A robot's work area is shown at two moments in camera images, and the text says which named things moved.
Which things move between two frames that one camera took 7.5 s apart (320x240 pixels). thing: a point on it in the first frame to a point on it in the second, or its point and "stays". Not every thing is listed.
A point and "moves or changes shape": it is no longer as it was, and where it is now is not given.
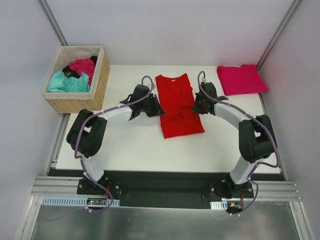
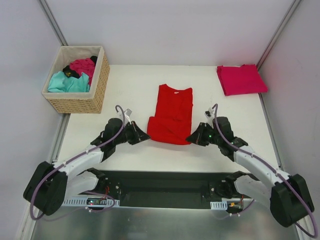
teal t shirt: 58,82 stays
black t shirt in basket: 70,73 stays
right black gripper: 200,105 to 202,134
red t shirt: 176,102 moves or changes shape
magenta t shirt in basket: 85,65 stays
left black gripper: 153,106 to 133,132
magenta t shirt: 244,79 stays
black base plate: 163,189 stays
